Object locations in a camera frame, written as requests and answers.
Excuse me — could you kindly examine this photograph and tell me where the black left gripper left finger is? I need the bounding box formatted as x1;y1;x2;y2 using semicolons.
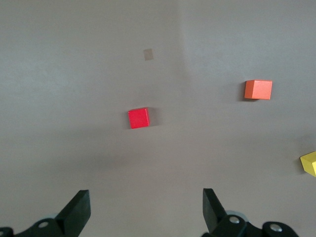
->
0;189;91;237

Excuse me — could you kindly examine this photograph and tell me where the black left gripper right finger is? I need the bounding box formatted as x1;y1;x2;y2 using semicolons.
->
201;188;301;237

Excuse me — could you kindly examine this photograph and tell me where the red wooden cube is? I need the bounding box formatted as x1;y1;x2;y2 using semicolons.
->
127;107;151;129

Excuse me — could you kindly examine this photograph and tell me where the yellow wooden cube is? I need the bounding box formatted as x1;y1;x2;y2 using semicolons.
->
300;152;316;177

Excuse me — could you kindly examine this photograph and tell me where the orange wooden cube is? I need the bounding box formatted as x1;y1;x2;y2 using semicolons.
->
244;79;273;101

